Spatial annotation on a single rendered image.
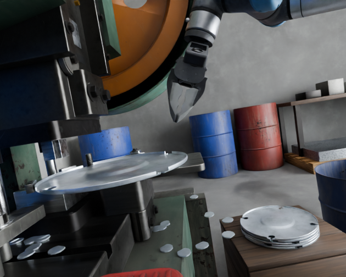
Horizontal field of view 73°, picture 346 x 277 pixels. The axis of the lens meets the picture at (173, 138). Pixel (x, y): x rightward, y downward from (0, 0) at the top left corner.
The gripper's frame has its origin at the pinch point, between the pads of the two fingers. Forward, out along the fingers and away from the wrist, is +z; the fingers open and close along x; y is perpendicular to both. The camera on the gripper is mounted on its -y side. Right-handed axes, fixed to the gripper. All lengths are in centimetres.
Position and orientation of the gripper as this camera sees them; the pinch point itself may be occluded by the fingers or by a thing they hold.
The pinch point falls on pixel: (176, 117)
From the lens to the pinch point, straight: 55.6
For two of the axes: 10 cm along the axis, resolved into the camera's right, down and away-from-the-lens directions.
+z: -2.7, 9.6, 0.9
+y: 0.2, -0.8, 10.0
